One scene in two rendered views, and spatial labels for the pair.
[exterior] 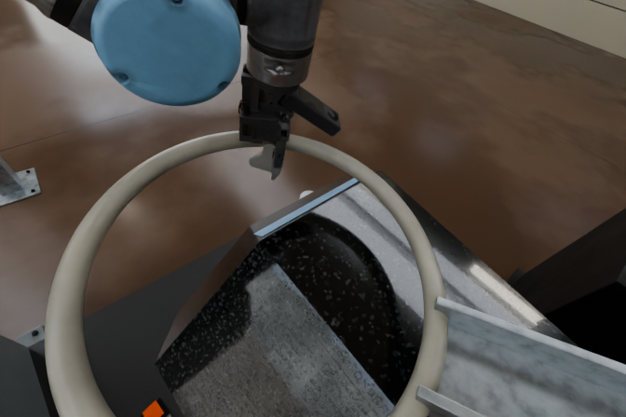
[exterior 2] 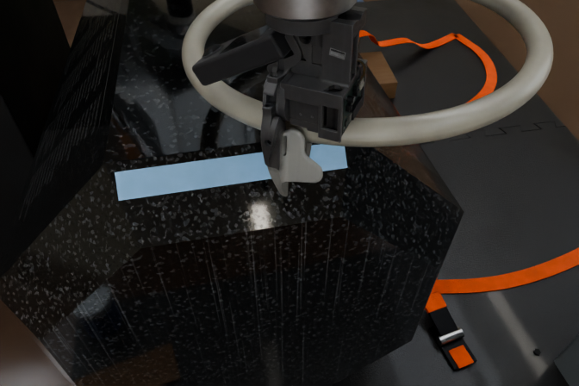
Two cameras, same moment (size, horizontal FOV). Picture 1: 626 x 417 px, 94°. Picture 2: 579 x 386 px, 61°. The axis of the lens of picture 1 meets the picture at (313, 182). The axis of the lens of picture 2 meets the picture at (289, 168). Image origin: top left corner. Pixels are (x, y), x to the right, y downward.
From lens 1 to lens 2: 80 cm
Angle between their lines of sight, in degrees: 82
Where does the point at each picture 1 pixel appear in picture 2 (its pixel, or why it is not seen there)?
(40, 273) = not seen: outside the picture
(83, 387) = not seen: outside the picture
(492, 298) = (153, 33)
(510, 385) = not seen: outside the picture
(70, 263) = (541, 37)
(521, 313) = (143, 21)
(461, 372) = not seen: outside the picture
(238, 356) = not seen: hidden behind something
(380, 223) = (189, 104)
